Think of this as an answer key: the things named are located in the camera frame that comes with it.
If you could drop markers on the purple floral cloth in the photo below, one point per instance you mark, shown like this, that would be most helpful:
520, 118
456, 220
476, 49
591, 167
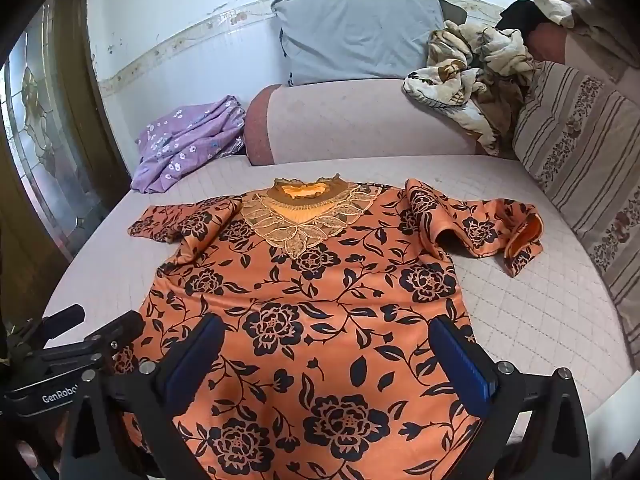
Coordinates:
185, 139

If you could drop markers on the orange black floral blouse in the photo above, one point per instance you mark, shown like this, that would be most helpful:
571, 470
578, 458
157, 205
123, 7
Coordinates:
326, 291

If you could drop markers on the crumpled cream brown blanket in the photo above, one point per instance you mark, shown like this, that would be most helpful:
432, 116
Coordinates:
477, 76

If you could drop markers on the grey pillow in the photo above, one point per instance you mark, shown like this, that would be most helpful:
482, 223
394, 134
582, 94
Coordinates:
333, 40

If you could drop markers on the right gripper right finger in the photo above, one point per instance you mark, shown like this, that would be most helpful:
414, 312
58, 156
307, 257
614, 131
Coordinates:
531, 426

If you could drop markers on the black garment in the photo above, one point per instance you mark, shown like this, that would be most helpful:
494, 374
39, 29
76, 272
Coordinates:
522, 15

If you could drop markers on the wooden stained glass door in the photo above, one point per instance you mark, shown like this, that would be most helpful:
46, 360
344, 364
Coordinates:
61, 171

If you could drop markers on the pink quilted mattress cover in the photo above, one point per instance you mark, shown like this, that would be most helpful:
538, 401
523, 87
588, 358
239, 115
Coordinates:
555, 313

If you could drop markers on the pink bolster cushion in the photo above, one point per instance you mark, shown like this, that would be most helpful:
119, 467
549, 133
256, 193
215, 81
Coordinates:
347, 119

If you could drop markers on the striped floral pillow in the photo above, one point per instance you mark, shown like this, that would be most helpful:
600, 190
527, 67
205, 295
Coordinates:
578, 138

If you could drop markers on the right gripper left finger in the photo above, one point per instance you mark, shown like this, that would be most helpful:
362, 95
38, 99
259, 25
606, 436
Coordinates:
96, 442

